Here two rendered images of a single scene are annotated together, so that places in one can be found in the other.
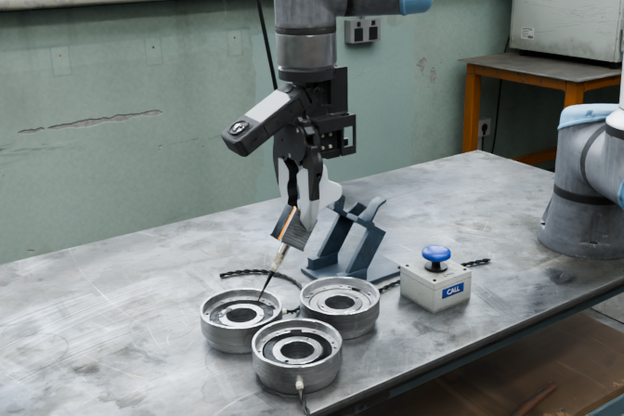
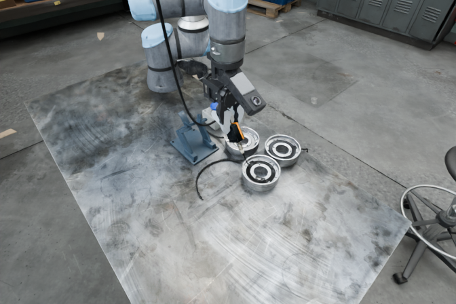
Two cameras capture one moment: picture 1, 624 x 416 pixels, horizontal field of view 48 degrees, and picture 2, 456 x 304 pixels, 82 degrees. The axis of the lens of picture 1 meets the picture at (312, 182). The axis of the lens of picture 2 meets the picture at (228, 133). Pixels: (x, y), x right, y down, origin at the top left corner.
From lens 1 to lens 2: 110 cm
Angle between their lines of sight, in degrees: 83
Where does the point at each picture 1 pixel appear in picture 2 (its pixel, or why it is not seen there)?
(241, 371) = (287, 172)
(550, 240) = (172, 87)
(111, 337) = (276, 235)
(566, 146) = (164, 49)
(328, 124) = not seen: hidden behind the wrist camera
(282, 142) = (231, 100)
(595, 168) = (188, 49)
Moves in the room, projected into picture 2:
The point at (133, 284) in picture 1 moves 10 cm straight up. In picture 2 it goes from (214, 248) to (212, 226)
